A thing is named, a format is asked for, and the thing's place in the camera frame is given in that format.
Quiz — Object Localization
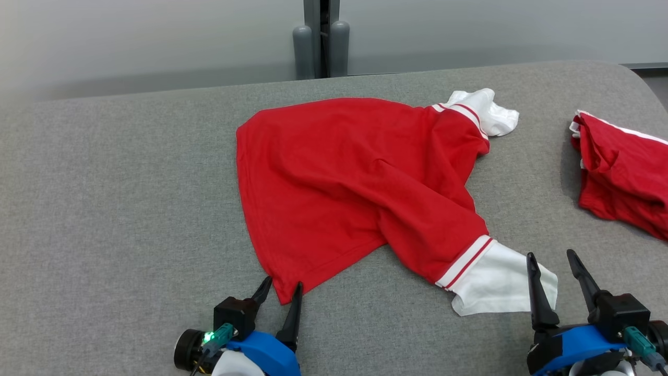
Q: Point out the grey aluminium partition post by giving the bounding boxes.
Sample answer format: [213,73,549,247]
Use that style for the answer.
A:
[292,0,350,80]

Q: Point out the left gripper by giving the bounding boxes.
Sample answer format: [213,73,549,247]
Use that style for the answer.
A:
[174,276,304,376]

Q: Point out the right gripper cable, teal plug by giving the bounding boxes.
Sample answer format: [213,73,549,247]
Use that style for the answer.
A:
[621,326,668,376]

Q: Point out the grey fabric sofa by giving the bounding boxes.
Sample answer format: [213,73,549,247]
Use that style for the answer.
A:
[0,59,668,376]

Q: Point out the gripper cable, teal plug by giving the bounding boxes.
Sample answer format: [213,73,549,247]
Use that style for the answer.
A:
[189,323,234,376]
[621,326,668,376]

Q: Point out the left gripper cable, teal plug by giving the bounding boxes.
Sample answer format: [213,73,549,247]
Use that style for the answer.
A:
[189,323,234,376]

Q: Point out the red shorts with white trim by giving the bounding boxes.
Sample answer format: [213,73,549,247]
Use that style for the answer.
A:
[569,110,668,242]

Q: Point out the red basketball jersey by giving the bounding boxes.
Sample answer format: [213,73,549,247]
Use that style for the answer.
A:
[236,88,559,317]

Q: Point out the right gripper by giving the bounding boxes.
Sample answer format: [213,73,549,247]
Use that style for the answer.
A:
[526,249,668,376]

